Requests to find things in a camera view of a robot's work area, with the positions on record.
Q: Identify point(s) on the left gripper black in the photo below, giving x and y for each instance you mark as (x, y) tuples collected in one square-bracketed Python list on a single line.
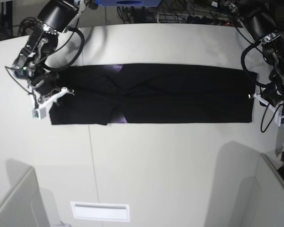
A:
[(273, 94)]

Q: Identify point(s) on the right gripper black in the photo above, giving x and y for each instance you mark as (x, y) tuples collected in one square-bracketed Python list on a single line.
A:
[(45, 85)]

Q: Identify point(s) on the dark printed T-shirt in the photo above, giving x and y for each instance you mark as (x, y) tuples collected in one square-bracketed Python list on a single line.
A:
[(154, 93)]

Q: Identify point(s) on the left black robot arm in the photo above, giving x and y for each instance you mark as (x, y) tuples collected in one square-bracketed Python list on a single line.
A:
[(261, 25)]

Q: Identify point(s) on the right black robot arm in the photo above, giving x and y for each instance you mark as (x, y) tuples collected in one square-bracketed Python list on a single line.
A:
[(57, 16)]

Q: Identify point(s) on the black power strip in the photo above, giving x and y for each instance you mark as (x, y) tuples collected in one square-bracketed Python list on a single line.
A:
[(207, 21)]

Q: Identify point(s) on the right beige partition panel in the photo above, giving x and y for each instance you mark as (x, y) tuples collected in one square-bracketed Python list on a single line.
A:
[(265, 206)]

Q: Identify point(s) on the beige partition panel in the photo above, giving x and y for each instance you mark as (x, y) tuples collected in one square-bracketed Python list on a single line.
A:
[(22, 206), (265, 206)]

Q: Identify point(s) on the white label plate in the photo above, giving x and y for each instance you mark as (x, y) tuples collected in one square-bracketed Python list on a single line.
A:
[(101, 212)]

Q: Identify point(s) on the left beige partition panel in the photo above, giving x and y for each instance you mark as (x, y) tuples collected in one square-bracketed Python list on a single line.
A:
[(22, 206)]

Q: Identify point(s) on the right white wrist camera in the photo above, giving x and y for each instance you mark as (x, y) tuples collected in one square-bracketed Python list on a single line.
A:
[(39, 105)]

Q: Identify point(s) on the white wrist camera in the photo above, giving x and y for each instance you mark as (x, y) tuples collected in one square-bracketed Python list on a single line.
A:
[(39, 105), (277, 110)]

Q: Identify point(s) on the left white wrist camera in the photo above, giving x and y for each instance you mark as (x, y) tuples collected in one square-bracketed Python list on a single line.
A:
[(277, 110)]

